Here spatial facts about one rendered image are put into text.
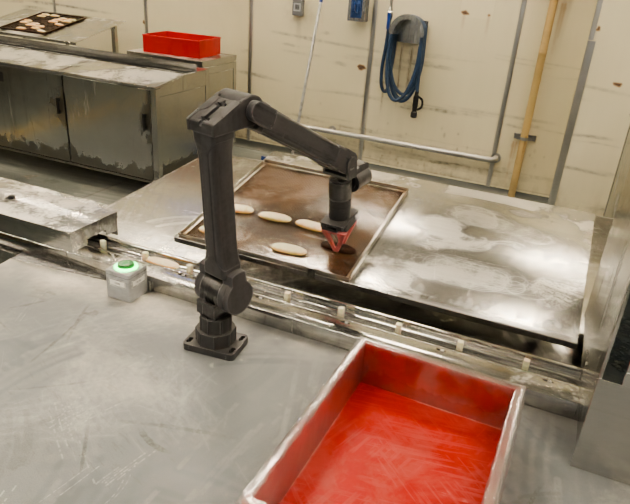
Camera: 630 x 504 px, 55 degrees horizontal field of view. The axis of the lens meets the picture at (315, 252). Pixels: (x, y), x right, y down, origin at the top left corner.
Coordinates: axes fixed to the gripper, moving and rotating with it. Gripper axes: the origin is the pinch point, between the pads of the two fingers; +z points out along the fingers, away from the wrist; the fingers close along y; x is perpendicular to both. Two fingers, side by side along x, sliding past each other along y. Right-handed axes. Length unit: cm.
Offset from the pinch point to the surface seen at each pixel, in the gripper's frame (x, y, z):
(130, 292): 36, -40, 0
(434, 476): -44, -57, -1
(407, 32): 96, 337, 37
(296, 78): 190, 331, 85
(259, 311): 5.7, -31.6, 1.1
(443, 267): -27.3, 4.3, 1.4
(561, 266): -54, 18, 1
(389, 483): -38, -63, -2
